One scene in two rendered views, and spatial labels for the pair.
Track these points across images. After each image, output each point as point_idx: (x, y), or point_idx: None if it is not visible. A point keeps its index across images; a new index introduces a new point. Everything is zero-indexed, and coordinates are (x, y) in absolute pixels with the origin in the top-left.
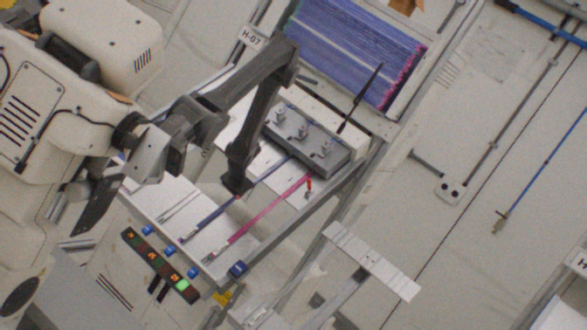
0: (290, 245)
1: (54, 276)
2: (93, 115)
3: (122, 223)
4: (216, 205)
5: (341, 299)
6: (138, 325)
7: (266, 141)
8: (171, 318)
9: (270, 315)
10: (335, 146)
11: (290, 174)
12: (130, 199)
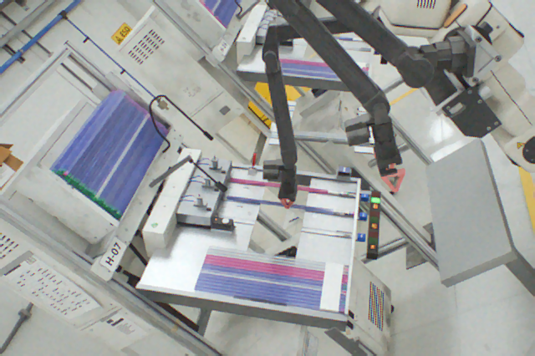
0: None
1: (460, 207)
2: None
3: None
4: (305, 213)
5: (313, 132)
6: (429, 177)
7: (220, 216)
8: (356, 301)
9: None
10: (203, 165)
11: (241, 190)
12: (351, 256)
